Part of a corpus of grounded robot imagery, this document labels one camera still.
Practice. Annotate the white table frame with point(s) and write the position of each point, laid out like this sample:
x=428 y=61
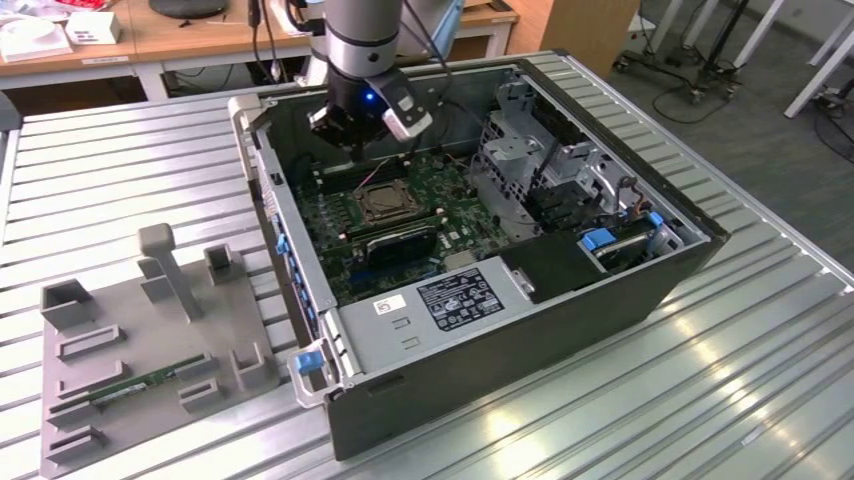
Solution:
x=759 y=30

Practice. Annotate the grey parts rack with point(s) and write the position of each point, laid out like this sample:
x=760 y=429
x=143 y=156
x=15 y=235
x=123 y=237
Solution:
x=154 y=340

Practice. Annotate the black monitor base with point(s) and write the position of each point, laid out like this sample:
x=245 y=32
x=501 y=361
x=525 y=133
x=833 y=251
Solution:
x=188 y=7

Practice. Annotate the square silver CPU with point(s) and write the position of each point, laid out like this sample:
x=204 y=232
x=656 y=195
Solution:
x=389 y=200

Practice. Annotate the blue disk carrier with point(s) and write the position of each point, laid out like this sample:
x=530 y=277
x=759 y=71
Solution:
x=596 y=240

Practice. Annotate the silver perforated drive cage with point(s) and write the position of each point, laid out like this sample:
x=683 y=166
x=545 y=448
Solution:
x=508 y=190

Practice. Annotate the green motherboard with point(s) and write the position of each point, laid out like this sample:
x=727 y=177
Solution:
x=468 y=205

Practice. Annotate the green RAM stick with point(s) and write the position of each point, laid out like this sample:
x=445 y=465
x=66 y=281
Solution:
x=161 y=376

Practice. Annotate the black disk bay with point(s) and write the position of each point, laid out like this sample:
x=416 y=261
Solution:
x=561 y=205

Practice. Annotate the silver metal disk bracket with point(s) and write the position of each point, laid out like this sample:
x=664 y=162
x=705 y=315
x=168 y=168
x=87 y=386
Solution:
x=588 y=165

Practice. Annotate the small blue plastic clip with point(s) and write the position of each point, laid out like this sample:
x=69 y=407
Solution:
x=281 y=246
x=655 y=219

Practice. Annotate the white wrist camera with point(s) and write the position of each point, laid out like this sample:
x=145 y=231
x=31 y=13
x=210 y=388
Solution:
x=408 y=120

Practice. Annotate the black plastic shroud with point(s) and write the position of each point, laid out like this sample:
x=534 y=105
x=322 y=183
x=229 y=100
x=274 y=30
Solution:
x=548 y=265

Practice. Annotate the black open PC case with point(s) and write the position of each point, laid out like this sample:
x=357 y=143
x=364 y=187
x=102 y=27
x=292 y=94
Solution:
x=468 y=400

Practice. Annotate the black wheeled equipment stand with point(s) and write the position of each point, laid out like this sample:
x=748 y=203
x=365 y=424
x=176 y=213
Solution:
x=724 y=35

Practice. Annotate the white tray with plate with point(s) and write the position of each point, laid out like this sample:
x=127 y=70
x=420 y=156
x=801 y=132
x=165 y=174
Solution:
x=34 y=45

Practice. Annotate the white labelled box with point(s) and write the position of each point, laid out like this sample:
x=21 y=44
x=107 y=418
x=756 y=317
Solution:
x=94 y=27

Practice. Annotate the CPU socket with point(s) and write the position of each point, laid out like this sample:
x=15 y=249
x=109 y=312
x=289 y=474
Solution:
x=376 y=220

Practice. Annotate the white tape strip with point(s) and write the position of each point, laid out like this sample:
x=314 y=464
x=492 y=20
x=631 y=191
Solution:
x=752 y=437

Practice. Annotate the small silver chipset heatsink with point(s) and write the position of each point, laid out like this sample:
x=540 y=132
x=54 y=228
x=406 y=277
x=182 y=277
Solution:
x=461 y=260

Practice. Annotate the white sticker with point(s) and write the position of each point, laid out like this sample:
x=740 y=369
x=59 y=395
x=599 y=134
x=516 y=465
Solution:
x=390 y=304

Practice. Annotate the silver optical bay bracket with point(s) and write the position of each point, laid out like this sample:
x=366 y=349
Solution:
x=514 y=97

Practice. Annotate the red packet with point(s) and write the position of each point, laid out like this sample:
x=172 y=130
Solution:
x=81 y=4

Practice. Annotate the blue case latch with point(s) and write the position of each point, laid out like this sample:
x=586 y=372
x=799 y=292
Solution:
x=308 y=363

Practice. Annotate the long wooden desk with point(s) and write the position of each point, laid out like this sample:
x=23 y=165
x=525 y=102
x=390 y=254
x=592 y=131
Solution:
x=201 y=35

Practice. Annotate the wooden cabinet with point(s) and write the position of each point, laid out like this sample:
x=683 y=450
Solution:
x=581 y=35

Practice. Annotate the black RAM slot bank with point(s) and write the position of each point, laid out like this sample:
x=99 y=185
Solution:
x=394 y=229
x=348 y=177

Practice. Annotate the black rating label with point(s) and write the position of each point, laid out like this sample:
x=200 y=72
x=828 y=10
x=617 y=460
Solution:
x=461 y=300

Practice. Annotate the grey power supply unit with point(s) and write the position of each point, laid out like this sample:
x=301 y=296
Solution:
x=388 y=345

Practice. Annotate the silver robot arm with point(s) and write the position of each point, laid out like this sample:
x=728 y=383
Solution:
x=364 y=45

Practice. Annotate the white table leg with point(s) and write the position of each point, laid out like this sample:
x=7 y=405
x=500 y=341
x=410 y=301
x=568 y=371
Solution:
x=821 y=80

